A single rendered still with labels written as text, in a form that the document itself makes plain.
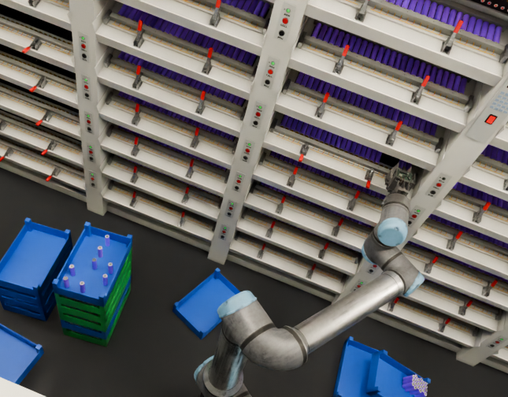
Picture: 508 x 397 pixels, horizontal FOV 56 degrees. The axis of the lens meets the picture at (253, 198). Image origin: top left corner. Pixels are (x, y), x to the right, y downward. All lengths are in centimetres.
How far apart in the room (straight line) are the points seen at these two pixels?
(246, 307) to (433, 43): 94
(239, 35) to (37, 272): 131
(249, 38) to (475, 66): 69
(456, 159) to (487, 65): 35
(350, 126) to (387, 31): 38
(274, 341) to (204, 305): 114
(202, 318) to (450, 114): 146
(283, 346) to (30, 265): 130
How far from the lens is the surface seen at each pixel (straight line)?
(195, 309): 244
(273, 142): 186
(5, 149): 281
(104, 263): 208
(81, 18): 192
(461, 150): 175
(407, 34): 156
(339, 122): 175
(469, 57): 159
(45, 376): 234
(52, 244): 234
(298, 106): 175
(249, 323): 136
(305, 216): 216
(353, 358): 255
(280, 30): 159
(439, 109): 168
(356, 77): 164
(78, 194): 275
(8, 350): 240
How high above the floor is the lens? 219
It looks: 49 degrees down
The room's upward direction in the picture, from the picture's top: 19 degrees clockwise
